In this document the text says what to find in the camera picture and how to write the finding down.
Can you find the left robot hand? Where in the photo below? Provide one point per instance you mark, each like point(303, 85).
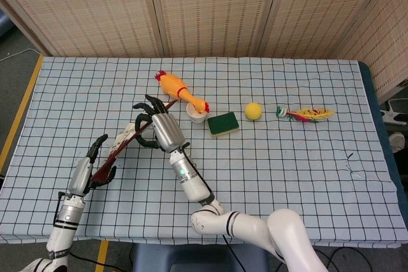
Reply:
point(87, 170)

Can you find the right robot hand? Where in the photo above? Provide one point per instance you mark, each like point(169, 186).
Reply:
point(161, 125)

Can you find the paper folding fan red ribs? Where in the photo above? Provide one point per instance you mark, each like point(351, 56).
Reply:
point(122, 144)

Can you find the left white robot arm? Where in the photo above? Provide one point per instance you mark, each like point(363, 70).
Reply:
point(62, 224)

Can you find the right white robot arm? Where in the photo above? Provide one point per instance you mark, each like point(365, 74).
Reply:
point(229, 214)

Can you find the small white cup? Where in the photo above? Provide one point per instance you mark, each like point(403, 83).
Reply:
point(195, 116)

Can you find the yellow rubber chicken toy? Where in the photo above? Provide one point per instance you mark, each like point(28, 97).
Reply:
point(181, 92)

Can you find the green yellow sponge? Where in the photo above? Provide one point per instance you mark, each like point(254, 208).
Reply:
point(223, 123)

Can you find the yellow foam ball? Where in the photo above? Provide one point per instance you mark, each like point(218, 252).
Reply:
point(253, 111)

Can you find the dark blue chair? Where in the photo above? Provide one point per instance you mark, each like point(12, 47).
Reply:
point(178, 259)

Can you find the blue checked tablecloth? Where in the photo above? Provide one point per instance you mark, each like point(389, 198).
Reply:
point(287, 173)

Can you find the colourful feather toy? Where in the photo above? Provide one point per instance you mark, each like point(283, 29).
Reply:
point(312, 114)

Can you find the white black floor device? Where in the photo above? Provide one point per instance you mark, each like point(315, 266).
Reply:
point(395, 114)

